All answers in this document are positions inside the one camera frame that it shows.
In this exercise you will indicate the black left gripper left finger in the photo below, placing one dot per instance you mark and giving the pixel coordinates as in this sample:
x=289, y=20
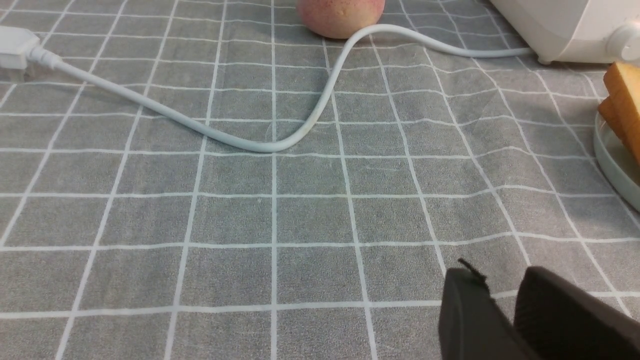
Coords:
x=471, y=325

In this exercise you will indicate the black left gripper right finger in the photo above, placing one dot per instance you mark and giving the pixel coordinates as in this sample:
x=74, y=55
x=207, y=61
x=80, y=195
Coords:
x=560, y=321

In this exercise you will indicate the toast slice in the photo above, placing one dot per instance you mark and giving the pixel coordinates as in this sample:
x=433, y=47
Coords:
x=608, y=113
x=622, y=81

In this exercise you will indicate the white two-slot toaster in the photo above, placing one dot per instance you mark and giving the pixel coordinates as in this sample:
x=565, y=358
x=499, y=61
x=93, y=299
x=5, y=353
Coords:
x=577, y=31

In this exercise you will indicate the light green plate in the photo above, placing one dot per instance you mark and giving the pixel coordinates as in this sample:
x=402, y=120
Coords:
x=616, y=163

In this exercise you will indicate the pink peach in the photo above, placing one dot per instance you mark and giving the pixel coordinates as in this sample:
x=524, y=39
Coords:
x=339, y=19

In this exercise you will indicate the grey checked tablecloth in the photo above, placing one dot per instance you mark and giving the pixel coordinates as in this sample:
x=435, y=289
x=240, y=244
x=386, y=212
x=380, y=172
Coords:
x=127, y=236

